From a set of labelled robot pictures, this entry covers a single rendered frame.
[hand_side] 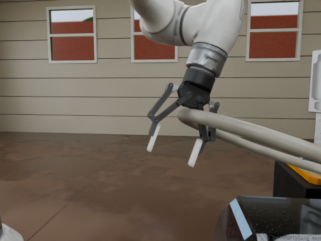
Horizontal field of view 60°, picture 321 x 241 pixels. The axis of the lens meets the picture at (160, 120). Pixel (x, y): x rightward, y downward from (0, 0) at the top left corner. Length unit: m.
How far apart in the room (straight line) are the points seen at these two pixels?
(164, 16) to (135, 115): 6.67
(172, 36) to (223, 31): 0.14
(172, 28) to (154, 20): 0.05
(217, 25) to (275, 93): 6.72
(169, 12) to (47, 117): 7.65
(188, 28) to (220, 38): 0.09
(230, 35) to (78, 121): 7.31
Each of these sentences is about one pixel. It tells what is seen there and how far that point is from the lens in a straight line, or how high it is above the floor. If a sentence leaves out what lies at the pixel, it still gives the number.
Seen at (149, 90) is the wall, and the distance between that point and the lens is 7.23.
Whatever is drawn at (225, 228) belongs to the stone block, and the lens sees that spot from 1.27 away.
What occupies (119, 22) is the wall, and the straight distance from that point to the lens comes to 7.56.
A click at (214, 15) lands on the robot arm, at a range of 0.70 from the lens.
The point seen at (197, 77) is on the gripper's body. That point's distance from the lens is 0.66.
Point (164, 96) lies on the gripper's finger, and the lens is 0.66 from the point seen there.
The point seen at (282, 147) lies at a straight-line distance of 0.54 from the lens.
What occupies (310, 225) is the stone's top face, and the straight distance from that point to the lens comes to 1.23.
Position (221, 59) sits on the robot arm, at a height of 1.40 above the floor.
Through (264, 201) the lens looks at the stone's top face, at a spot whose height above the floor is 0.82.
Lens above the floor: 1.34
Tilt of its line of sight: 8 degrees down
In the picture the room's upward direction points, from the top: straight up
